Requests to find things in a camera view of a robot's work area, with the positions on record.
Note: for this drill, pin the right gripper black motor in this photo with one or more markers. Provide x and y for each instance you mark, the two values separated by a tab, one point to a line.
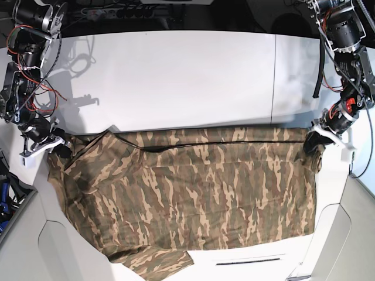
41	135

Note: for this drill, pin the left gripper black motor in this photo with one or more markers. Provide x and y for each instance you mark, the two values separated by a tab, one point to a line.
330	126

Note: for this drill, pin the camouflage T-shirt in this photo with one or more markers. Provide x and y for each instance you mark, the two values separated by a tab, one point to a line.
146	199

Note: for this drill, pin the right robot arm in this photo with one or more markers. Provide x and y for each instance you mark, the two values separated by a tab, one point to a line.
27	98

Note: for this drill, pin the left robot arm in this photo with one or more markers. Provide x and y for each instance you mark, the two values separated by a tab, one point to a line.
341	32

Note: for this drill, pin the blue and black items bin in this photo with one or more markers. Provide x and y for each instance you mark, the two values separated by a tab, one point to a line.
15	194

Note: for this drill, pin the black power strip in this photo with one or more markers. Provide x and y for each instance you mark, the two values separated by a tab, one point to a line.
117	13

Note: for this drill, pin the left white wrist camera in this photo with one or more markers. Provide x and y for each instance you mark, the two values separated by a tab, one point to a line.
347	153

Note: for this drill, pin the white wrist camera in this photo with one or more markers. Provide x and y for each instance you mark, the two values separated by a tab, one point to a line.
27	161
347	153

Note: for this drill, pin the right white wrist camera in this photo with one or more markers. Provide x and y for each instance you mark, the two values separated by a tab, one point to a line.
27	161

